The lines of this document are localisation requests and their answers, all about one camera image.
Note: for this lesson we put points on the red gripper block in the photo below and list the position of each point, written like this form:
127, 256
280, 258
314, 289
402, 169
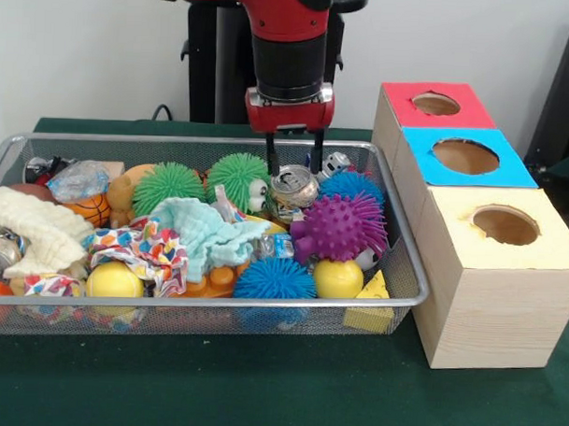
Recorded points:
288, 115

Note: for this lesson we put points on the green spiky ball with eyes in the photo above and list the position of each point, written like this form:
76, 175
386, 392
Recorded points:
239, 178

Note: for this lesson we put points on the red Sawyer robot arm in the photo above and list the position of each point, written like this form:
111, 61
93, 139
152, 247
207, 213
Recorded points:
291, 17

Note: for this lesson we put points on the shallow clear mesh bin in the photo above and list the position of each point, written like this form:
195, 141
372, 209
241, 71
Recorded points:
215, 320

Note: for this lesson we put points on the wooden box with three holes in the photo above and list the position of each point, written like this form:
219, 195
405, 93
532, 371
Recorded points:
491, 313

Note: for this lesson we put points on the crushed silver drink can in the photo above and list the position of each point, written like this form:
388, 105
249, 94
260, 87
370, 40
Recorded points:
292, 190

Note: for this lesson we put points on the blue spiky ball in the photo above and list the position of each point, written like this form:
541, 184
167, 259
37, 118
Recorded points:
273, 278
353, 187

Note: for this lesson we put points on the purple spiky toy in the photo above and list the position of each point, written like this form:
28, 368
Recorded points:
340, 224

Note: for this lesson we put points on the light blue cloth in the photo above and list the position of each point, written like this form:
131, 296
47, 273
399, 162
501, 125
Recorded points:
204, 238

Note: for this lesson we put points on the plain green spiky ball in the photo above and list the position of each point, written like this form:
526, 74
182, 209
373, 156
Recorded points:
168, 185

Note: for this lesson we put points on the colourful patterned cloth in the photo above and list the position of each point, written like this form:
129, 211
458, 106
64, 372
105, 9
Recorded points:
138, 250

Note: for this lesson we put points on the yellow ball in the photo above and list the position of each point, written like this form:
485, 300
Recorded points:
114, 282

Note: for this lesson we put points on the cream white cloth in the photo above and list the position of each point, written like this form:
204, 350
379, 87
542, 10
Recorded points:
36, 227

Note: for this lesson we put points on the black chair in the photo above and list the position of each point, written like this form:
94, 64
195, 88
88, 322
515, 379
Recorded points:
564, 92

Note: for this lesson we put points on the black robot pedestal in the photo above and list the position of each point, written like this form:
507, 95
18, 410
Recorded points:
210, 56

